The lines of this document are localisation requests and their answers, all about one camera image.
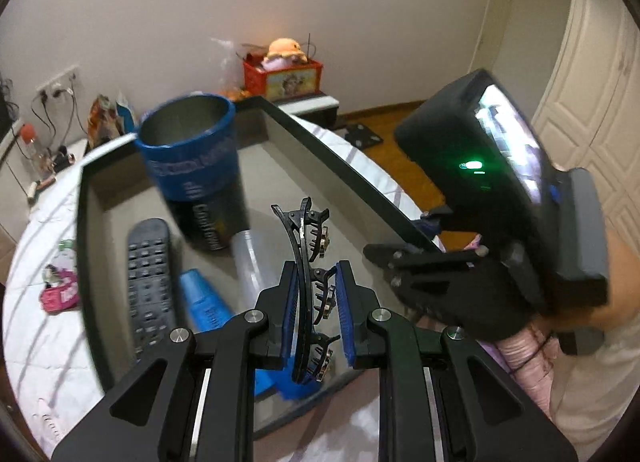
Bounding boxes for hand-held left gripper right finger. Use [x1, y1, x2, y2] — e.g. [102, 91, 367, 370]
[334, 259, 578, 462]

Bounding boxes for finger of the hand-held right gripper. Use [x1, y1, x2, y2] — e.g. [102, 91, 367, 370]
[363, 243, 490, 270]
[387, 262, 548, 341]

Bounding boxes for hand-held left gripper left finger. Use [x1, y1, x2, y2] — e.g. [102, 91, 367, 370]
[50, 261, 301, 462]

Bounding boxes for black long hair clip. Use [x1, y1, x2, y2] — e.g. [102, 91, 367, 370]
[271, 197, 342, 385]

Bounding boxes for clear tube with blue cap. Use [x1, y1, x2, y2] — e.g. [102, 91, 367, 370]
[231, 228, 313, 402]

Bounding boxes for blue printed package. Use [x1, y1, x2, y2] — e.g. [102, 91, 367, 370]
[179, 269, 281, 395]

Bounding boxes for black remote control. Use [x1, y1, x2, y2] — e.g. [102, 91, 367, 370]
[126, 218, 173, 360]

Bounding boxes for shallow black-rimmed storage box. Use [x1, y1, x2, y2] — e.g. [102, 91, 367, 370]
[76, 96, 441, 443]

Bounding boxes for pink tag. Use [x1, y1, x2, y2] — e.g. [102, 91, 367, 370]
[40, 283, 81, 314]

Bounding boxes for person's right forearm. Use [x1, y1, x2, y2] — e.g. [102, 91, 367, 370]
[542, 234, 640, 343]

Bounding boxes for black bathroom scale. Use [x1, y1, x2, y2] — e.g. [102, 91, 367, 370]
[344, 123, 384, 149]

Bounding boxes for blue and black cylindrical can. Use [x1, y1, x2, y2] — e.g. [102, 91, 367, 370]
[136, 94, 247, 253]

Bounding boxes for low black and white shelf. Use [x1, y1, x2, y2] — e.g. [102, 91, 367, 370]
[235, 91, 342, 129]

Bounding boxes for person's white shirt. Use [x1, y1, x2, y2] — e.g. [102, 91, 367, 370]
[550, 312, 640, 448]

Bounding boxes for red plastic crate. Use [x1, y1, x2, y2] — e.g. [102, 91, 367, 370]
[243, 58, 323, 100]

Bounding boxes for orange plush toy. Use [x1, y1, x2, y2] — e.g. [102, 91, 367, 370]
[262, 37, 308, 68]

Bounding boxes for white striped quilt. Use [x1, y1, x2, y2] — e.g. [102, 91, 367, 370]
[2, 119, 446, 462]

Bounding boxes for clear plastic bag of oranges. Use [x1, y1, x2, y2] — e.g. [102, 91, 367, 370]
[212, 37, 251, 98]

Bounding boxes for blue snack bag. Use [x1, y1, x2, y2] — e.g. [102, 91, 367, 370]
[116, 94, 138, 135]

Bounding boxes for orange snack bag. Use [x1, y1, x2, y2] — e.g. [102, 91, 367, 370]
[89, 94, 121, 148]

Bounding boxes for white bedside table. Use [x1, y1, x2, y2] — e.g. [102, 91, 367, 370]
[0, 134, 93, 243]

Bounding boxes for clear bottle with red cap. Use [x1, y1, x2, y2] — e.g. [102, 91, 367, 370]
[20, 123, 43, 180]

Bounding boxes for black power cable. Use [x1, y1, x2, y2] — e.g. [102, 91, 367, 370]
[30, 87, 81, 143]

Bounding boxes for white wall sockets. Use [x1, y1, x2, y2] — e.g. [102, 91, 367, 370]
[35, 64, 81, 99]

